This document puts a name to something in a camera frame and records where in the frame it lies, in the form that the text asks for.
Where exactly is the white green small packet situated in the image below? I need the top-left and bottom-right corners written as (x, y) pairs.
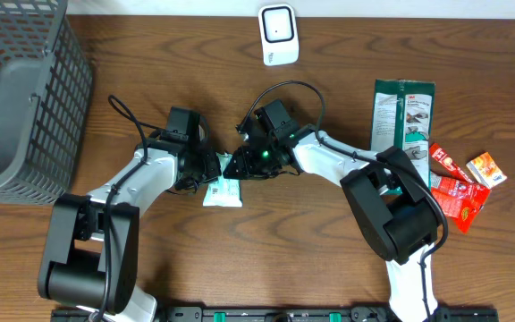
top-left (203, 174), bottom-right (243, 208)

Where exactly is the green 3M glove package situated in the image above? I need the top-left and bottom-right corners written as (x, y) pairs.
top-left (370, 79), bottom-right (435, 184)

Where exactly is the red Nescafe packet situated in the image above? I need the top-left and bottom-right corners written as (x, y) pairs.
top-left (429, 143), bottom-right (474, 183)

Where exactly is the red Hacks candy bag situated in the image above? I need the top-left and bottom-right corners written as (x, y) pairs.
top-left (430, 173), bottom-right (491, 233)

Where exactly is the orange box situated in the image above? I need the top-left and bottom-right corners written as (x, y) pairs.
top-left (466, 152), bottom-right (507, 189)

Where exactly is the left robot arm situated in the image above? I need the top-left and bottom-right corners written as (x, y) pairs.
top-left (37, 106), bottom-right (221, 321)

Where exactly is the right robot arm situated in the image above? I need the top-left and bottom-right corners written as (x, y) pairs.
top-left (224, 100), bottom-right (448, 321)

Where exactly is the white barcode scanner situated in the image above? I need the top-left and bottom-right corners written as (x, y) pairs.
top-left (258, 4), bottom-right (300, 66)

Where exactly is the grey plastic mesh basket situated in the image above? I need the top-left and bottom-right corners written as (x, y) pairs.
top-left (0, 1), bottom-right (93, 205)

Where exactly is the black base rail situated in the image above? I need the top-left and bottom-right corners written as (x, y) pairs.
top-left (50, 305), bottom-right (500, 322)

